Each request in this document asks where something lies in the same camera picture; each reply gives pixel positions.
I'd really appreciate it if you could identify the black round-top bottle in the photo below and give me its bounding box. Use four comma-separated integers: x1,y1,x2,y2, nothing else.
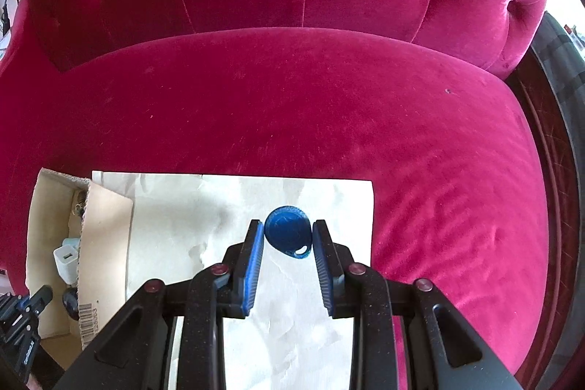
61,287,79,321

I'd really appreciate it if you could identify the white charger plug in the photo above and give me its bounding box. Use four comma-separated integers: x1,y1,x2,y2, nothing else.
53,243,79,286

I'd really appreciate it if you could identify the light blue cosmetic tube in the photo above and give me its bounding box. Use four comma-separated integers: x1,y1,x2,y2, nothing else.
61,238,80,250

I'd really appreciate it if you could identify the cardboard box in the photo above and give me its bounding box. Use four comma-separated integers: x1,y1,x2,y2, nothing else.
26,168,133,348

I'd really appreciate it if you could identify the blue key fob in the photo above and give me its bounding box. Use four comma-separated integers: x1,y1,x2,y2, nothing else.
264,206,312,259

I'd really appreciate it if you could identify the metal key bunch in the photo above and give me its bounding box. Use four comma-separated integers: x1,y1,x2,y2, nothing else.
71,189,88,220

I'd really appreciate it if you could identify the beige paper sheet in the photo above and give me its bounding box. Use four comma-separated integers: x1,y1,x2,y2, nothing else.
90,169,375,390

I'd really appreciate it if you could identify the red velvet tufted sofa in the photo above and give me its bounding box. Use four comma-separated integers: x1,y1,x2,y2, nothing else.
1,0,548,371

